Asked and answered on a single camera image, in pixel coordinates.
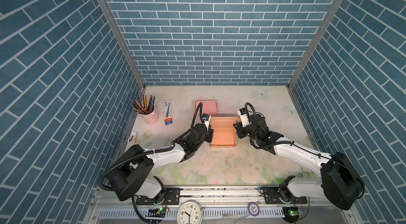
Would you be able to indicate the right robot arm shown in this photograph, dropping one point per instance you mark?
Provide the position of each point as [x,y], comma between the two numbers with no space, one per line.
[337,180]

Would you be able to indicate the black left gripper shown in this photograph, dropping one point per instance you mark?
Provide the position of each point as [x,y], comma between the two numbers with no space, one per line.
[210,133]

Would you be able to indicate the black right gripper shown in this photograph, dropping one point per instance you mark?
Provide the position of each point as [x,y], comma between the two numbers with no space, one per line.
[239,129]

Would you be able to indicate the pink metal pencil bucket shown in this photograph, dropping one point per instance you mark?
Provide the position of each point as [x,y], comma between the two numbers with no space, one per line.
[152,118]

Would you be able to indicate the purple tape roll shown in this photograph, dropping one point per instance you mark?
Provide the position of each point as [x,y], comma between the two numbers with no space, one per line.
[253,209]

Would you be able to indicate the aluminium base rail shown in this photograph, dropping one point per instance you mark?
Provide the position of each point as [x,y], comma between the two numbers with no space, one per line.
[220,204]

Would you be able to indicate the white blue pencil box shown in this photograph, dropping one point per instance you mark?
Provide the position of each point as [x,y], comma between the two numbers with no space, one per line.
[167,112]

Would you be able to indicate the white round object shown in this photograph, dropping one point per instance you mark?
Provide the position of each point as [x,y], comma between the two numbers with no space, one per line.
[133,137]

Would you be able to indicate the bundle of coloured pencils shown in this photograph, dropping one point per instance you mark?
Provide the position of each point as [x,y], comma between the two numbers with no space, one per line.
[144,105]

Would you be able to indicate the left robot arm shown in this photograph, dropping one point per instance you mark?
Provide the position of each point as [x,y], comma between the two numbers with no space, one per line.
[128,176]

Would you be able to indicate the tan cardboard box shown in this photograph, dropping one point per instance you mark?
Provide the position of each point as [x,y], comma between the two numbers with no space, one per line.
[224,132]

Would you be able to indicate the pink cardboard box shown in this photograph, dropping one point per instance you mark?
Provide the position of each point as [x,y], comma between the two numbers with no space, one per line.
[209,107]

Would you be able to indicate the white wall clock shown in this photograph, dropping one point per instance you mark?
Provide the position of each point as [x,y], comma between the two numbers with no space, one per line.
[190,212]

